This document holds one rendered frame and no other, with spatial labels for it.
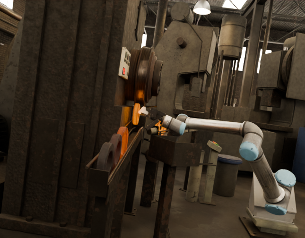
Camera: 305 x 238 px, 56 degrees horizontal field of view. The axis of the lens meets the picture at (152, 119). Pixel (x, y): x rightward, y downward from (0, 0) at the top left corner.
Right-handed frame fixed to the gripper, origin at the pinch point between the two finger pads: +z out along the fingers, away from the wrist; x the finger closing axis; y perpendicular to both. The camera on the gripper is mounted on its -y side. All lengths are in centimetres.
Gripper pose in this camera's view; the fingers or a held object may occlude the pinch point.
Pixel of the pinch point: (136, 111)
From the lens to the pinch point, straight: 208.6
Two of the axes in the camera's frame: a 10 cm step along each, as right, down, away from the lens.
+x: -0.7, 0.4, -10.0
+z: -9.1, -4.1, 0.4
